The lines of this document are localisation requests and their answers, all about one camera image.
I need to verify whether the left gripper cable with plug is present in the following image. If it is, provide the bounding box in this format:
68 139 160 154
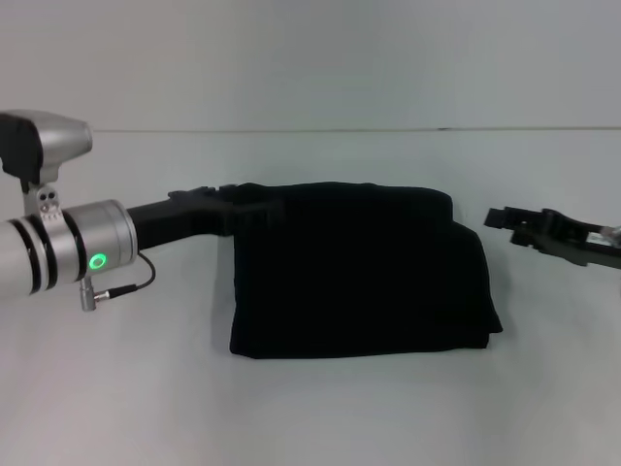
80 254 156 313

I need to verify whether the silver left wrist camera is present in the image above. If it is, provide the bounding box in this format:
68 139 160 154
0 109 94 224

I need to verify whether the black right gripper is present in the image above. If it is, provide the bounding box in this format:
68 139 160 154
483 207 621 271

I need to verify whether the black shirt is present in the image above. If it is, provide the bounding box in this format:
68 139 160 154
227 180 505 361

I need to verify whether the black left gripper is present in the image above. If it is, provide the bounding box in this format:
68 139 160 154
125 183 286 253

